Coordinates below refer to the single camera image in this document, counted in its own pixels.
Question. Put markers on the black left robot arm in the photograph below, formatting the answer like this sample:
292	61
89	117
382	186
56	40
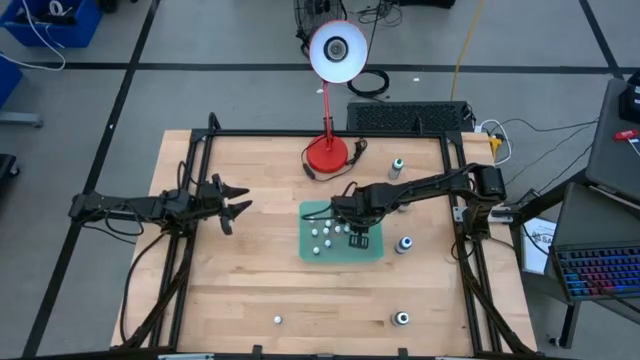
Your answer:
130	205

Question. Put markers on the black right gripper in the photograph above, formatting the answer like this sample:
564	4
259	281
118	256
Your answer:
360	210

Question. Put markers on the blue plastic container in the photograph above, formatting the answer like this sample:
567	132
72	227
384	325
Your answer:
9	80

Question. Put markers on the grey metal bar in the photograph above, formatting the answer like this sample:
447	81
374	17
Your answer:
20	120

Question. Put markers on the black computer case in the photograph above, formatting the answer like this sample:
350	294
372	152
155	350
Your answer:
405	117

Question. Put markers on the dark grey desk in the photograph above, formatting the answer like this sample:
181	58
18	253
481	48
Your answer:
610	160

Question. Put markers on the black device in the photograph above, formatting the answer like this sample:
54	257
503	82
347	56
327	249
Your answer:
631	100

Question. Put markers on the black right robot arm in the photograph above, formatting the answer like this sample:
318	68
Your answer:
430	184

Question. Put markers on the silver mounting bracket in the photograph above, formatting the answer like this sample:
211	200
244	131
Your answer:
457	215

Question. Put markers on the translucent teal plastic bin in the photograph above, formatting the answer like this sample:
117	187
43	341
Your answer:
372	252

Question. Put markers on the small dark green dropper bottle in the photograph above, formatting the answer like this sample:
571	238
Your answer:
277	319

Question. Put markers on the white paper sheet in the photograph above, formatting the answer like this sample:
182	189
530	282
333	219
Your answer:
535	250

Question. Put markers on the blue plastic storage bin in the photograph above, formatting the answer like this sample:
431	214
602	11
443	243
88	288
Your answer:
75	35

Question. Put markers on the black aluminium table frame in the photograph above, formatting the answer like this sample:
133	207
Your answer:
260	133

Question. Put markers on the large blue food coloring bottle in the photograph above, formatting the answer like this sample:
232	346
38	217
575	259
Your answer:
403	246

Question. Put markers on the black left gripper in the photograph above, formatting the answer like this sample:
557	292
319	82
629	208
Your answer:
210	202

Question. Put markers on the black table clamp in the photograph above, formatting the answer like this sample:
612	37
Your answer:
403	352
257	350

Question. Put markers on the black side table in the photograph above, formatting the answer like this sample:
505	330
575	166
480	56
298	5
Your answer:
570	325

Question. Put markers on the colourful keyboard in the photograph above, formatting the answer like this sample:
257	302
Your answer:
600	272

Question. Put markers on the yellow plug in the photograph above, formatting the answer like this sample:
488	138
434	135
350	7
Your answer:
495	144

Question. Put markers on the small red object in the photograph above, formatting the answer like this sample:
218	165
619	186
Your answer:
626	135

